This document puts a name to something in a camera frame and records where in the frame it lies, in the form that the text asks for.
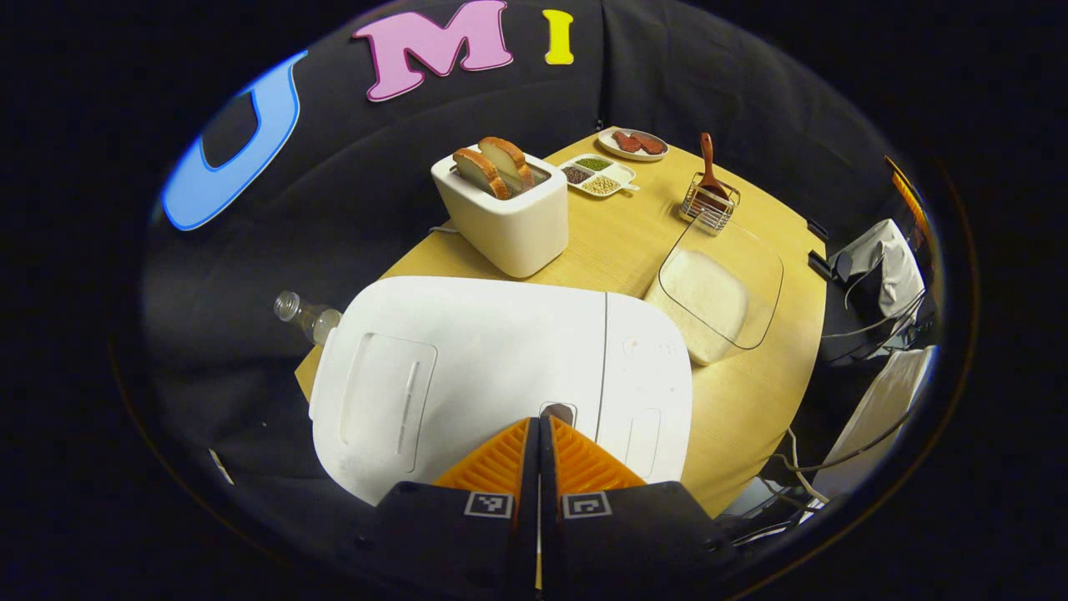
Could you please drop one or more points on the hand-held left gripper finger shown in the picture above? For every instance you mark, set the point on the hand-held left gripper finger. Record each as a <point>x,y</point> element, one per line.
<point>532,492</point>
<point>548,492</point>

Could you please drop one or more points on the white rice cooker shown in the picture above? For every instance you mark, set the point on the white rice cooker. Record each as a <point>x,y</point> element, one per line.
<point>484,351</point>

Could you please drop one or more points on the brown wooden spoon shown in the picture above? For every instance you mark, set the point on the brown wooden spoon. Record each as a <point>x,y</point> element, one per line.
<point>707,159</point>

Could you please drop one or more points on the white toaster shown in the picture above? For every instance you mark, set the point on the white toaster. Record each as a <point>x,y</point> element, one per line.
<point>517,229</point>

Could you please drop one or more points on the clear plastic bottle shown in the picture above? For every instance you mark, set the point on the clear plastic bottle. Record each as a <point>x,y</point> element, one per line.
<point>313,319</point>

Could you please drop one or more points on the clear plastic box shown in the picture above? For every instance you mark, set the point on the clear plastic box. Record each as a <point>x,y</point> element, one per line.
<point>755,275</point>

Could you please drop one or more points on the white divided bean dish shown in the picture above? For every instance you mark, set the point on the white divided bean dish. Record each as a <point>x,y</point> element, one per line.
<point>601,185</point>

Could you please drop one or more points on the white cloth clip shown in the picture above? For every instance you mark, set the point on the white cloth clip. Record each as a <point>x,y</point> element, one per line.
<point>221,467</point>

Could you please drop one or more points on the black backdrop cloth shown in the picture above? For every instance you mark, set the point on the black backdrop cloth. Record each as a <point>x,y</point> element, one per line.
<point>375,209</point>

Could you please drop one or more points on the toasted bread slice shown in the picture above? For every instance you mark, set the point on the toasted bread slice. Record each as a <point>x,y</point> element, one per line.
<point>480,171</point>
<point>509,159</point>

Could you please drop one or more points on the white flat board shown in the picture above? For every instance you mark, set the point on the white flat board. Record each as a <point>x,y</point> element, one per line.
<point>884,401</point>

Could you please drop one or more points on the white round plate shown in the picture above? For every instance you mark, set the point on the white round plate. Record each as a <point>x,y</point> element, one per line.
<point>609,148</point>

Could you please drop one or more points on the red meat piece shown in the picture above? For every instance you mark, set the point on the red meat piece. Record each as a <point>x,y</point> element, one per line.
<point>626,142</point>
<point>651,145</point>

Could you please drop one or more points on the white cloth cover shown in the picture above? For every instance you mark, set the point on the white cloth cover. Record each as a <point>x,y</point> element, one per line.
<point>884,259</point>

